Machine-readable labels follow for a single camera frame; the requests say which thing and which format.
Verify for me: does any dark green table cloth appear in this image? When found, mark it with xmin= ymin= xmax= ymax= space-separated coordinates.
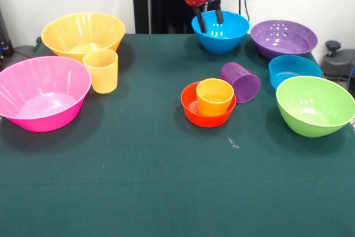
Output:
xmin=0 ymin=33 xmax=355 ymax=237

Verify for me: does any dark grey round base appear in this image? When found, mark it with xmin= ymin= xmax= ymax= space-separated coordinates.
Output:
xmin=12 ymin=36 xmax=44 ymax=54
xmin=321 ymin=40 xmax=355 ymax=81

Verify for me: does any small red-orange bowl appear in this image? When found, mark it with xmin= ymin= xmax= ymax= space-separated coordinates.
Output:
xmin=180 ymin=80 xmax=237 ymax=128

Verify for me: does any lime green bowl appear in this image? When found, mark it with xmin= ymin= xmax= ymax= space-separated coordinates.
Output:
xmin=276 ymin=75 xmax=355 ymax=138

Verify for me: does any pink bowl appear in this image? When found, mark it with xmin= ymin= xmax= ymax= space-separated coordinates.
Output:
xmin=0 ymin=56 xmax=92 ymax=133

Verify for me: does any large yellow-orange bowl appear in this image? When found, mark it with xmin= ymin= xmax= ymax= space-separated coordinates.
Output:
xmin=40 ymin=12 xmax=126 ymax=64

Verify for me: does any purple bowl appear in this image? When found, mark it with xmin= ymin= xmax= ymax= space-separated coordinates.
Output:
xmin=250 ymin=19 xmax=318 ymax=60

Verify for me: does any orange cup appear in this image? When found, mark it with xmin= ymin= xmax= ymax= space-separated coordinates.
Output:
xmin=196 ymin=78 xmax=235 ymax=117

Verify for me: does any yellow cup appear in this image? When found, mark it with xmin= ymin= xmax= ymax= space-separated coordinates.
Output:
xmin=83 ymin=49 xmax=119 ymax=94

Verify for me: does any deep blue bowl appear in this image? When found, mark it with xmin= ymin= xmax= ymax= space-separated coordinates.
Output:
xmin=191 ymin=10 xmax=250 ymax=55

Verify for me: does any black electronics box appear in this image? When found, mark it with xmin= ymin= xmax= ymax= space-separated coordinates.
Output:
xmin=0 ymin=8 xmax=14 ymax=58

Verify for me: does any shallow blue bowl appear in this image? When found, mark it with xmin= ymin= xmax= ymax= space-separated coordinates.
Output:
xmin=268 ymin=55 xmax=322 ymax=90

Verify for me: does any purple cup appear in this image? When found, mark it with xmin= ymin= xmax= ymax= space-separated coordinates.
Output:
xmin=219 ymin=62 xmax=261 ymax=104

